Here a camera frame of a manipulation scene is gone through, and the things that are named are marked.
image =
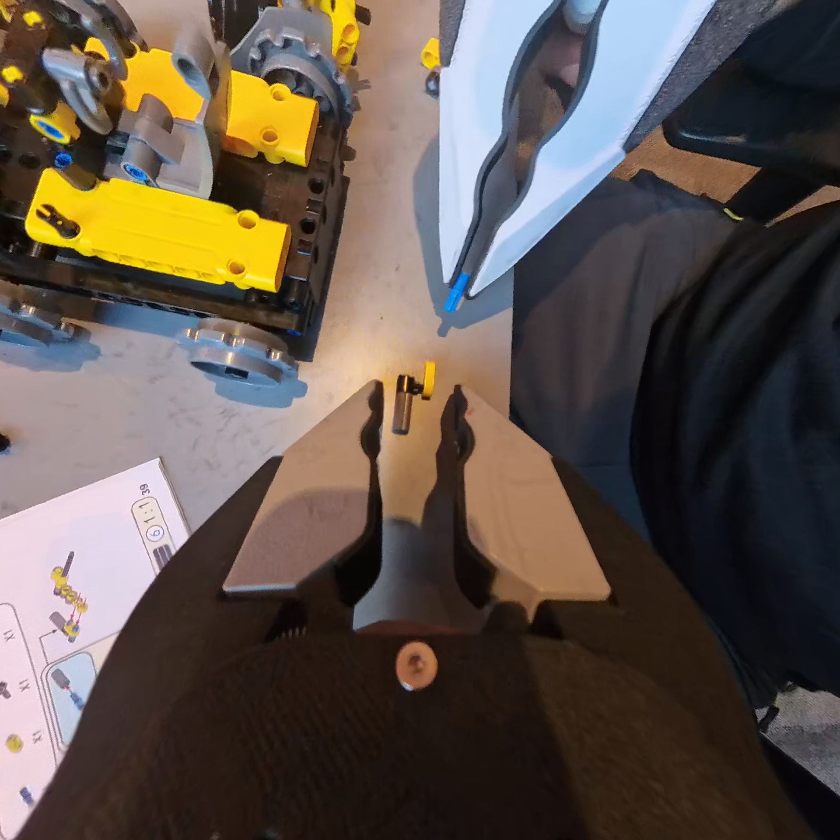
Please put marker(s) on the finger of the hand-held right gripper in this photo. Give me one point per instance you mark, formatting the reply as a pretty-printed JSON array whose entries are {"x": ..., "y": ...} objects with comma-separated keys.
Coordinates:
[
  {"x": 472, "y": 118},
  {"x": 630, "y": 65}
]

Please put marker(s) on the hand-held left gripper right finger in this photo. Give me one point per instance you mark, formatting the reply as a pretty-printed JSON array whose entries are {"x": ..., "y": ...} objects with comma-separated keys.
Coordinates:
[{"x": 531, "y": 525}]

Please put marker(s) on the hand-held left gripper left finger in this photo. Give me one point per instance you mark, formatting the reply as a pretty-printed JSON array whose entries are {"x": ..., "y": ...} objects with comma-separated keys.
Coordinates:
[{"x": 308, "y": 518}]

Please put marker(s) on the grey sleeve with black pin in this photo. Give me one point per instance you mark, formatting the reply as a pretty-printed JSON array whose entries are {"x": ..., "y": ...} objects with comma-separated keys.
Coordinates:
[{"x": 401, "y": 417}]

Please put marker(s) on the small blue brick pin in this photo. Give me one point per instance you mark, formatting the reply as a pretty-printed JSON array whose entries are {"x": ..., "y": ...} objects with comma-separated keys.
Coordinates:
[{"x": 456, "y": 292}]

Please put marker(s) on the small yellow brick connector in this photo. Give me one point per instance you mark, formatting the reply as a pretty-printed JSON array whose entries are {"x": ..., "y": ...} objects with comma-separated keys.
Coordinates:
[{"x": 428, "y": 379}]

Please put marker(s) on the grey desk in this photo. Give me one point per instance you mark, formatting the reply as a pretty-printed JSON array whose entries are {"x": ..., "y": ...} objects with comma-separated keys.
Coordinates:
[{"x": 367, "y": 262}]

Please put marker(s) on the person's right hand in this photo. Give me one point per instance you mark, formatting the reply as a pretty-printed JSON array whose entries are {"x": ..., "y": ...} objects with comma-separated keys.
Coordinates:
[{"x": 551, "y": 85}]

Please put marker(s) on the black mesh armrest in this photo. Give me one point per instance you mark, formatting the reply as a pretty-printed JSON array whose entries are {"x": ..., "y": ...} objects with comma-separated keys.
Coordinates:
[{"x": 754, "y": 144}]

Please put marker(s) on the person's grey trouser leg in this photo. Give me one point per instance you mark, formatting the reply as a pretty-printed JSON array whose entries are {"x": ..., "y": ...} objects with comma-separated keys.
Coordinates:
[{"x": 590, "y": 328}]

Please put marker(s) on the open instruction booklet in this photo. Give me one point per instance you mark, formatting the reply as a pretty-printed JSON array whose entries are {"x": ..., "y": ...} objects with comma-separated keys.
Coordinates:
[{"x": 79, "y": 558}]

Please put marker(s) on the yellow black brick vehicle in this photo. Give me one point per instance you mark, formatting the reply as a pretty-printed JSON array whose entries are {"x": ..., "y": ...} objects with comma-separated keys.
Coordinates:
[{"x": 164, "y": 229}]

